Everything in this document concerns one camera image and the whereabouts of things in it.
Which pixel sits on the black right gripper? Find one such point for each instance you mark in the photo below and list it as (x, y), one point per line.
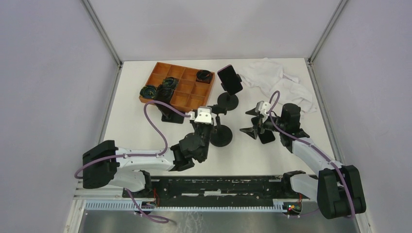
(252, 131)

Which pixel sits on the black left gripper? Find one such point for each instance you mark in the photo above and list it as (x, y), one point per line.
(213, 128)

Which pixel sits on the small black phone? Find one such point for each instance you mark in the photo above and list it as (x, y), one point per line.
(266, 137)

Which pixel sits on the black round base phone stand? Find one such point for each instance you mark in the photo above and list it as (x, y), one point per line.
(227, 101)

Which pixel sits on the purple edged black phone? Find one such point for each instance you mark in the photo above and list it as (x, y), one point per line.
(230, 80)

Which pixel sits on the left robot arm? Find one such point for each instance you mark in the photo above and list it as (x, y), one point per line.
(107, 164)

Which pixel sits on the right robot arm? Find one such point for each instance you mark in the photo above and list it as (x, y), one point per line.
(336, 188)

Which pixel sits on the black flat easel phone stand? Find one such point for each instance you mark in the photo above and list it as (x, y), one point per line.
(172, 117)

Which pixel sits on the orange wooden compartment tray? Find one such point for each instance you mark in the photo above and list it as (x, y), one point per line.
(189, 94)

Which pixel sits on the white crumpled cloth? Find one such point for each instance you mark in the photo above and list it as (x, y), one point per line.
(270, 76)

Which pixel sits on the rolled tie top right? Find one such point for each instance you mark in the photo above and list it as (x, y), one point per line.
(204, 76)

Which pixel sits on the rolled dark patterned tie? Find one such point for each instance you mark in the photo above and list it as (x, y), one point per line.
(164, 94)

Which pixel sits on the rolled green patterned tie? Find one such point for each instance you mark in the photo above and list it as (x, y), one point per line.
(170, 82)

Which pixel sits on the rolled blue yellow tie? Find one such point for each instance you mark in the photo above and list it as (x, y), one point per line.
(148, 92)

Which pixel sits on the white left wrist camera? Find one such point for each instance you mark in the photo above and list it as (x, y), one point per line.
(203, 115)

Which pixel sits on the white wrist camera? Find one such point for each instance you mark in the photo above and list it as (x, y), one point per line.
(203, 115)
(263, 108)

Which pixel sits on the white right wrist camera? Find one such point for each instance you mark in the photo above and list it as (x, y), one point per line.
(263, 108)

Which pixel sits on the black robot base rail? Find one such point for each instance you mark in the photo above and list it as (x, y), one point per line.
(217, 191)

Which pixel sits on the white slotted cable duct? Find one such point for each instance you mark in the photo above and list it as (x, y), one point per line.
(114, 198)

